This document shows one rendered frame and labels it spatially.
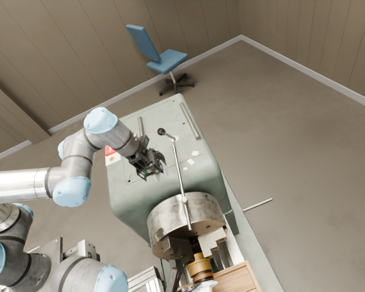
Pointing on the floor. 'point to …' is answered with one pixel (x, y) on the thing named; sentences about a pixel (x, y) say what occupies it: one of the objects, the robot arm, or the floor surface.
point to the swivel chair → (148, 51)
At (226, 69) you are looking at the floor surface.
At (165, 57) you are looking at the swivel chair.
